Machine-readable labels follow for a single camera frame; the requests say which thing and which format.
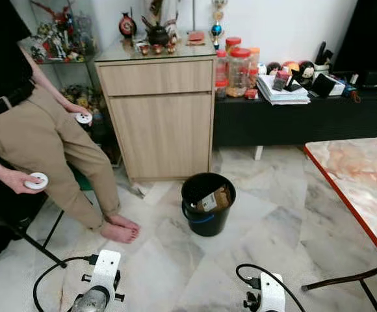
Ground black television console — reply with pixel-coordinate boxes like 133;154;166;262
213;86;377;161

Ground black flat television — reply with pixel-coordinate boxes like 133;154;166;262
334;0;377;74

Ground orange-lid clear jar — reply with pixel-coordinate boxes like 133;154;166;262
250;46;261;89

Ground small red tray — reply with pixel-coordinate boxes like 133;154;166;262
187;30;207;46

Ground white cup black utensils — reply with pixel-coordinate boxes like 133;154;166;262
313;42;336;74

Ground black white round figure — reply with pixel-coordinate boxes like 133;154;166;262
298;61;317;83

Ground large red-lid plastic jar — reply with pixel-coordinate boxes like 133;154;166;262
227;47;254;98

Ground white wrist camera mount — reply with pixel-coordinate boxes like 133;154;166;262
85;250;123;307
258;272;287;312

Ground black chair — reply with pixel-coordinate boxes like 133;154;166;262
0;152;70;269

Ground seated person khaki trousers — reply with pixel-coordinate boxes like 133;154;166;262
0;0;141;245

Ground dark ornamental teapot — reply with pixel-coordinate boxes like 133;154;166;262
142;16;176;48

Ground light wooden cabinet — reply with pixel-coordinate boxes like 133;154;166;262
94;55;217;183

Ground black and white small box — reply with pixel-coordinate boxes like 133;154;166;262
311;72;347;99

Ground small red-lid jar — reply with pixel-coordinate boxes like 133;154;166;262
214;77;230;99

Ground person right hand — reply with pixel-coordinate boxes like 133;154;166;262
0;167;40;195

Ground white round hand controller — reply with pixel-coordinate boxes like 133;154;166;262
23;172;49;191
75;112;94;126

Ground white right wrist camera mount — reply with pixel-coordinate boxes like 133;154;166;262
258;272;287;312

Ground red black small vase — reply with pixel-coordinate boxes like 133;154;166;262
118;11;138;39

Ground person left hand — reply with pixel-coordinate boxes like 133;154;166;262
63;100;89;124

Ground black plastic rubbish bin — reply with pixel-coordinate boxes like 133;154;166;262
180;172;237;237

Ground black metal table frame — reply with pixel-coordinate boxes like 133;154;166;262
302;263;377;312

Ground tall ornament blue ball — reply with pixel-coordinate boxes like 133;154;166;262
211;0;228;42

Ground small orange keychain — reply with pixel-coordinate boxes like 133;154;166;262
347;84;362;102

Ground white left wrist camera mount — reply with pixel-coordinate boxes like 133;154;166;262
85;250;123;307

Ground stack of white papers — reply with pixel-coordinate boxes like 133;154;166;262
256;74;312;107

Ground glass shelf with figurines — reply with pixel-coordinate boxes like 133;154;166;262
19;0;122;167

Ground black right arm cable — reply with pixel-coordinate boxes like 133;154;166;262
235;263;307;312

